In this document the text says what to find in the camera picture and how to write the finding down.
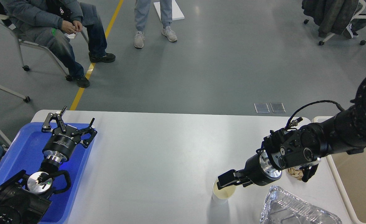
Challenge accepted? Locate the white chair under seated person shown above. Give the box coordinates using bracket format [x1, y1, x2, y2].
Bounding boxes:
[0, 14, 89, 88]

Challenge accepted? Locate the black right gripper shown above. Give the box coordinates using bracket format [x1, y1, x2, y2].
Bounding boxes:
[217, 152, 282, 190]

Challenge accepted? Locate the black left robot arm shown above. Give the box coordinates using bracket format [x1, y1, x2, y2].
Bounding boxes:
[0, 108, 97, 224]

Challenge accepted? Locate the white board on floor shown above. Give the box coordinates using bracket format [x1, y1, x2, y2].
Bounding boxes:
[153, 0, 185, 21]

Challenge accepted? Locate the aluminium foil tray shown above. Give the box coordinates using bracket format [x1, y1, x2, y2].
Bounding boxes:
[259, 185, 342, 224]

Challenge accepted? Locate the seated person in grey jacket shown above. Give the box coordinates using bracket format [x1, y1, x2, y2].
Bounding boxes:
[1, 0, 116, 88]

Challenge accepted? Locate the beige plastic bin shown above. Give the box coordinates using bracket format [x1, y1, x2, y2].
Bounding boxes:
[312, 116, 366, 224]

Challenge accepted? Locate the chair with dark coat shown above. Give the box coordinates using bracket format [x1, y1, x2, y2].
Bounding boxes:
[302, 0, 366, 45]

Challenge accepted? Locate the white paper cup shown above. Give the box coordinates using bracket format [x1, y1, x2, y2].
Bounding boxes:
[212, 178, 236, 204]

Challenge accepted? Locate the white chair at left edge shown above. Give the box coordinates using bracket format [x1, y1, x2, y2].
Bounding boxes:
[0, 85, 31, 103]

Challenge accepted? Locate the blue plastic tray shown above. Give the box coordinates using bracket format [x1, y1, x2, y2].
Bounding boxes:
[0, 122, 92, 224]

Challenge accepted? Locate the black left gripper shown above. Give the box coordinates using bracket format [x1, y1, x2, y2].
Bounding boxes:
[42, 106, 98, 163]

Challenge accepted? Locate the crumpled brown paper ball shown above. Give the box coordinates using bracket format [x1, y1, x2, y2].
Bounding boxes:
[287, 168, 304, 181]

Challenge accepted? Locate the standing person in jeans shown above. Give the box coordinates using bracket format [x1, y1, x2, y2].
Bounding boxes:
[134, 0, 178, 49]

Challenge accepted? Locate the left floor metal plate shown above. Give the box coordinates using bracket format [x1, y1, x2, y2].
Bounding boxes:
[254, 103, 270, 114]

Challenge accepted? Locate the floor metal plate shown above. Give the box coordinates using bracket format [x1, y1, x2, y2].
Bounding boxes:
[270, 102, 286, 113]
[254, 103, 270, 114]

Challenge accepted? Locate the right floor metal plate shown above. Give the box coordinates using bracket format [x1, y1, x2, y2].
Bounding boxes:
[270, 102, 286, 113]

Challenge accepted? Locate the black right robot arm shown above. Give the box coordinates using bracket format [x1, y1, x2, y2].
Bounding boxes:
[217, 78, 366, 190]

